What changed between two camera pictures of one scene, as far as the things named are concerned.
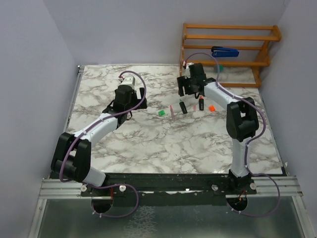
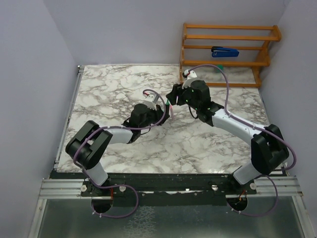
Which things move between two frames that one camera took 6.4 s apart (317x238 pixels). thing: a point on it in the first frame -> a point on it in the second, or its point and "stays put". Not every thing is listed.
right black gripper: [181, 81] -> [172, 96]
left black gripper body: [134, 101] -> [152, 116]
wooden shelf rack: [275, 36] stays put
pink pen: [172, 112] stays put
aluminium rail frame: [267, 188] stays put
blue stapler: [221, 51] stays put
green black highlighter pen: [183, 106] -> [167, 106]
